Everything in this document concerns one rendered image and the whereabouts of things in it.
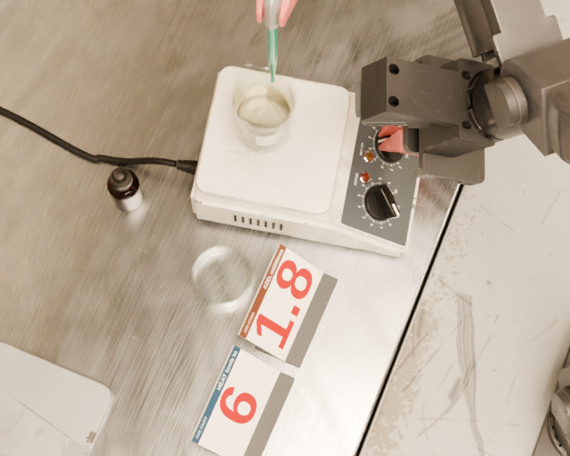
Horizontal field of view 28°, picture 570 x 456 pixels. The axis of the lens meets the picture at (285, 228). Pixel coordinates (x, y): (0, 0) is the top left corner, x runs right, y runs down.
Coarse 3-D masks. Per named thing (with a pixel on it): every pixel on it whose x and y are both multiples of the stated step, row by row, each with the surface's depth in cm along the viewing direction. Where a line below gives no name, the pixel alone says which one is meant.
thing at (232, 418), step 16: (240, 352) 100; (240, 368) 100; (256, 368) 101; (240, 384) 100; (256, 384) 101; (224, 400) 99; (240, 400) 100; (256, 400) 101; (224, 416) 99; (240, 416) 100; (208, 432) 98; (224, 432) 99; (240, 432) 100; (224, 448) 99; (240, 448) 100
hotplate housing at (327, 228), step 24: (192, 168) 104; (192, 192) 100; (336, 192) 100; (216, 216) 103; (240, 216) 101; (264, 216) 100; (288, 216) 100; (312, 216) 99; (336, 216) 100; (312, 240) 104; (336, 240) 103; (360, 240) 101; (384, 240) 102; (408, 240) 104
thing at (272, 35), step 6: (276, 30) 80; (270, 36) 80; (276, 36) 81; (270, 42) 81; (276, 42) 82; (270, 48) 82; (276, 48) 83; (270, 54) 84; (276, 54) 84; (270, 60) 85; (276, 60) 85; (270, 66) 86
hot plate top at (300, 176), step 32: (224, 96) 100; (320, 96) 100; (224, 128) 99; (320, 128) 100; (224, 160) 99; (256, 160) 99; (288, 160) 99; (320, 160) 99; (224, 192) 98; (256, 192) 98; (288, 192) 98; (320, 192) 98
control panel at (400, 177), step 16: (368, 128) 103; (368, 144) 102; (352, 160) 101; (384, 160) 103; (400, 160) 104; (416, 160) 105; (352, 176) 101; (384, 176) 103; (400, 176) 104; (416, 176) 105; (352, 192) 101; (400, 192) 103; (352, 208) 101; (400, 208) 103; (352, 224) 100; (368, 224) 101; (384, 224) 102; (400, 224) 103; (400, 240) 103
